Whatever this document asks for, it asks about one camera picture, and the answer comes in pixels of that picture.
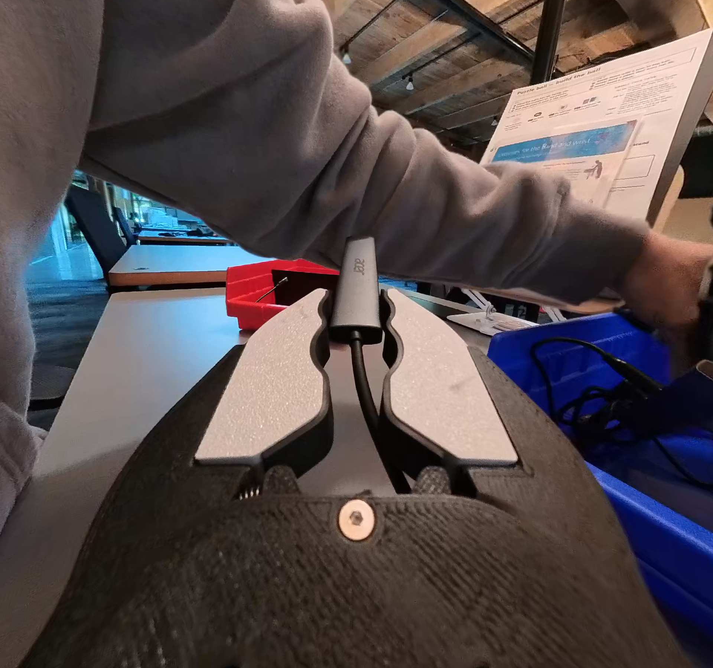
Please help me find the white stand frame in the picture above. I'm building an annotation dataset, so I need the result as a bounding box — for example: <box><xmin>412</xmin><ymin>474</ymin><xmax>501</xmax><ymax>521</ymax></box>
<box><xmin>446</xmin><ymin>286</ymin><xmax>569</xmax><ymax>340</ymax></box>

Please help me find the person's left forearm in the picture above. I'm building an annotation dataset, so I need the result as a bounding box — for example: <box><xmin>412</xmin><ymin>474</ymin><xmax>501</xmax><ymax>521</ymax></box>
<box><xmin>234</xmin><ymin>55</ymin><xmax>658</xmax><ymax>312</ymax></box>

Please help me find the black USB cable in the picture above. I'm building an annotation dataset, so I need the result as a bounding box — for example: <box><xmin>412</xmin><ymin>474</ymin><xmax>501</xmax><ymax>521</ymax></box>
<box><xmin>529</xmin><ymin>336</ymin><xmax>713</xmax><ymax>490</ymax></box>

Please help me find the person's grey sweater torso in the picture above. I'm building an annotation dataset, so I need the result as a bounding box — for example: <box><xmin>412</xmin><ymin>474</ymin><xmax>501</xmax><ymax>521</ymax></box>
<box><xmin>0</xmin><ymin>0</ymin><xmax>368</xmax><ymax>535</ymax></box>

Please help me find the grey USB hub with cable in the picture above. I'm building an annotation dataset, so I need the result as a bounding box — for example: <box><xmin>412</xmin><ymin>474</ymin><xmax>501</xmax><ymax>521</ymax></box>
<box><xmin>328</xmin><ymin>236</ymin><xmax>416</xmax><ymax>495</ymax></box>

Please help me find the person's left hand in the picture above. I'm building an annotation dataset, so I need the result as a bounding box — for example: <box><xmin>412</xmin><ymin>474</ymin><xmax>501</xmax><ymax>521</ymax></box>
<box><xmin>621</xmin><ymin>233</ymin><xmax>713</xmax><ymax>326</ymax></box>

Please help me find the red plastic bin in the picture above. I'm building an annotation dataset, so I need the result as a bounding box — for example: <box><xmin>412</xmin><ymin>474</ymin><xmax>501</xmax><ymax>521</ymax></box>
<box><xmin>225</xmin><ymin>258</ymin><xmax>341</xmax><ymax>331</ymax></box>

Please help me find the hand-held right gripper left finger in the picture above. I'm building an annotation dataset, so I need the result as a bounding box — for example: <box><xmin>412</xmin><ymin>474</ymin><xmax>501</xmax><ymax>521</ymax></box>
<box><xmin>194</xmin><ymin>288</ymin><xmax>335</xmax><ymax>471</ymax></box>

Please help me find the black metal pole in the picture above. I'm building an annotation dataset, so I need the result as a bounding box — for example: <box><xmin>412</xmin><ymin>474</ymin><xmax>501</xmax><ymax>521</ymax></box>
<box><xmin>529</xmin><ymin>0</ymin><xmax>577</xmax><ymax>86</ymax></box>

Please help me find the blue banner leaflet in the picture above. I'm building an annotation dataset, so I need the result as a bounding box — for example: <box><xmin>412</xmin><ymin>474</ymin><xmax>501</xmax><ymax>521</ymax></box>
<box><xmin>482</xmin><ymin>119</ymin><xmax>638</xmax><ymax>206</ymax></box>

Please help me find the cardboard box with papers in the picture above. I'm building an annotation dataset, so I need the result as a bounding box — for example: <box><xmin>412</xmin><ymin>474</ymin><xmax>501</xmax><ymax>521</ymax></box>
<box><xmin>480</xmin><ymin>30</ymin><xmax>713</xmax><ymax>220</ymax></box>

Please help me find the wood-edged background table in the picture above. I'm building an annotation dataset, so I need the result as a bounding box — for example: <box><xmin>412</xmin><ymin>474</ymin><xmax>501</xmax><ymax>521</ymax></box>
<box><xmin>108</xmin><ymin>244</ymin><xmax>274</xmax><ymax>290</ymax></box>
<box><xmin>136</xmin><ymin>229</ymin><xmax>232</xmax><ymax>246</ymax></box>

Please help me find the blue plastic bin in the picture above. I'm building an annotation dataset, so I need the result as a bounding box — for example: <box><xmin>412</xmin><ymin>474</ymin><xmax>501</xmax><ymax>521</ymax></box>
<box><xmin>487</xmin><ymin>311</ymin><xmax>713</xmax><ymax>641</ymax></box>

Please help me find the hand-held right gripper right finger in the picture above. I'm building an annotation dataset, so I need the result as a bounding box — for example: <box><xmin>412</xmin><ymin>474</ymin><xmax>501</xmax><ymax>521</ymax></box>
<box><xmin>380</xmin><ymin>288</ymin><xmax>520</xmax><ymax>471</ymax></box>

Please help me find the wooden document stand board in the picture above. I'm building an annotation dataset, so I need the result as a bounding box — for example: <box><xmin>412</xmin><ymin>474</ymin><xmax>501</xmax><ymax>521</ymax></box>
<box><xmin>646</xmin><ymin>33</ymin><xmax>713</xmax><ymax>245</ymax></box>

